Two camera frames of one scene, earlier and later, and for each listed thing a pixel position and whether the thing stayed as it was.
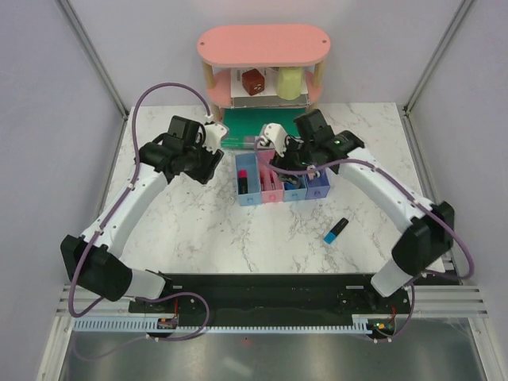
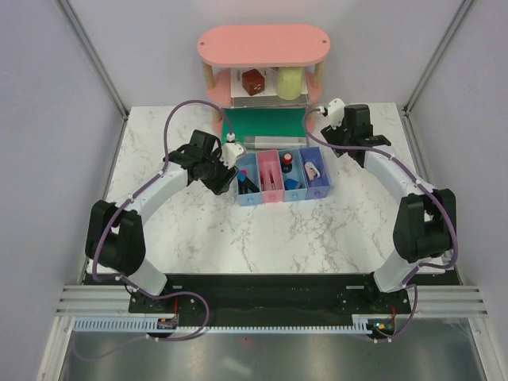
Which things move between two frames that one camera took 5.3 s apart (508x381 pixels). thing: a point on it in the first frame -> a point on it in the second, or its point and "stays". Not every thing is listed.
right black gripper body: (295, 155) -> (344, 135)
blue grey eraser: (290, 186) stays
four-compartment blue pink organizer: (258, 182) stays
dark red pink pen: (272, 181) stays
